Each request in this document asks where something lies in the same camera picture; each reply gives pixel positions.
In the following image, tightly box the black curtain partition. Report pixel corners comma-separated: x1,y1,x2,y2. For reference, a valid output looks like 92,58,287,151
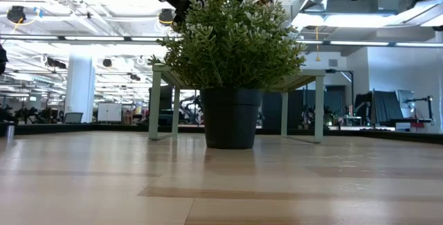
262,86,347,129

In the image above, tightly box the grey chair back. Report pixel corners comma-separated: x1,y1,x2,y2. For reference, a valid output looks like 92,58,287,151
64,112,84,125

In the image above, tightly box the white square pillar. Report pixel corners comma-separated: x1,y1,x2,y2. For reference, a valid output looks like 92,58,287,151
65,54,96,124

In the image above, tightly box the grey metal post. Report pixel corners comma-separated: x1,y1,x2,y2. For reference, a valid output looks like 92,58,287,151
4,123,16,143

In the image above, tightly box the artificial green plant black pot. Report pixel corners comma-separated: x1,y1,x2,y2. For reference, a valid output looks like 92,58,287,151
148,0,308,150

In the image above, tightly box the grey monitor on arm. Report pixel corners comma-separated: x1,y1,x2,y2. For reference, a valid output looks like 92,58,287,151
397,89,434,120

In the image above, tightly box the white cabinet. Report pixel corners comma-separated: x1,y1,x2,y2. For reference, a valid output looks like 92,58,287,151
97,102,123,123

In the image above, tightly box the black ceiling dome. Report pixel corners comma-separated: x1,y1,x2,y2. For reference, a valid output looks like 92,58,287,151
6,6,27,24
158,8,175,26

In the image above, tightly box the black folding screen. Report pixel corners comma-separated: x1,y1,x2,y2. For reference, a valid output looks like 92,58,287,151
354,90,404,125

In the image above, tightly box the red and white box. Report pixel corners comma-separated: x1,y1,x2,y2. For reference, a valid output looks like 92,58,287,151
395,120,426,132

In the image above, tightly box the black aluminium table frame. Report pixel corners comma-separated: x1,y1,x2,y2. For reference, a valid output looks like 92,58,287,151
0,120,443,145

